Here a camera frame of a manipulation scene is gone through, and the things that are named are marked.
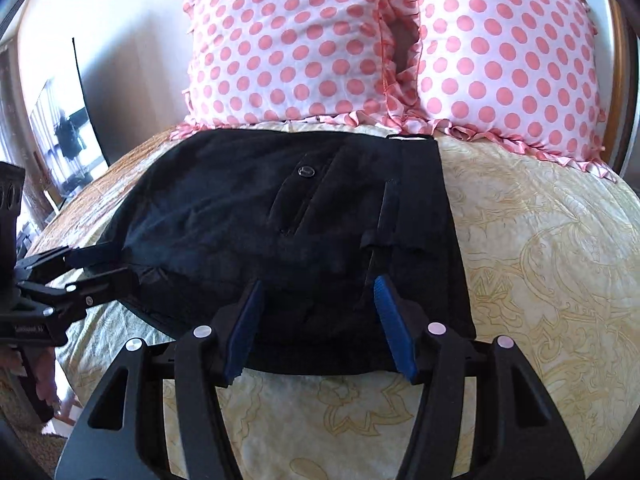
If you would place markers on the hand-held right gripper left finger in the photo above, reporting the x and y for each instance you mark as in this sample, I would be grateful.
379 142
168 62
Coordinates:
244 332

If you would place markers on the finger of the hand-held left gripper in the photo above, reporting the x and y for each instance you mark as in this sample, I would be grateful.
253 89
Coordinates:
100 287
75 256

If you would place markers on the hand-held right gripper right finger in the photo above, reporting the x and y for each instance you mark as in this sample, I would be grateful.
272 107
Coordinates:
395 332

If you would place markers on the black pants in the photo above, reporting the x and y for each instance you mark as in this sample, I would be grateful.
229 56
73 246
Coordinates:
240 220

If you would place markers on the flat screen television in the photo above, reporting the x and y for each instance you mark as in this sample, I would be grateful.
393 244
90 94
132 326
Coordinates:
65 135

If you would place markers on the yellow patterned bedspread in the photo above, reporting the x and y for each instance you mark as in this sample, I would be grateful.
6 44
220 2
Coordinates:
540 285

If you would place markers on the pink polka dot pillow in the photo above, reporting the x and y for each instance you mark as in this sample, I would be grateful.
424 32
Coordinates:
285 45
500 55

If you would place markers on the wooden headboard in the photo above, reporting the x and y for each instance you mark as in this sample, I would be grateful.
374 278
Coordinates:
620 90

